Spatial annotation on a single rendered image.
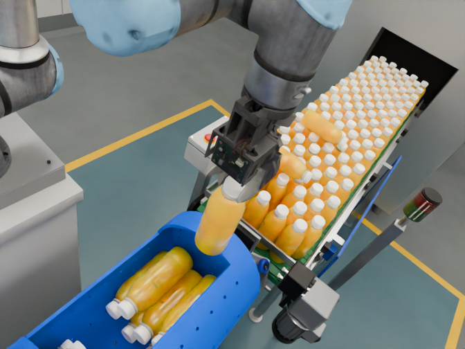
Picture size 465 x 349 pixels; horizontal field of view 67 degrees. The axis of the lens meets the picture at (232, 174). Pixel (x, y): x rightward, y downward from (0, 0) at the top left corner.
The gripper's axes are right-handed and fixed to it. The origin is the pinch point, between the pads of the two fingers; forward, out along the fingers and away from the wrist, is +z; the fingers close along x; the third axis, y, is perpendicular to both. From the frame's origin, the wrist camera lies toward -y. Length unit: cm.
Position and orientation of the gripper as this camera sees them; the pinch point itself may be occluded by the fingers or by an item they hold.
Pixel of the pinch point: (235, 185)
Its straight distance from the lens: 59.3
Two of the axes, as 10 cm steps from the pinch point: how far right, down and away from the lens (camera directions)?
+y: -5.9, 4.7, -6.6
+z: -2.8, 6.5, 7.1
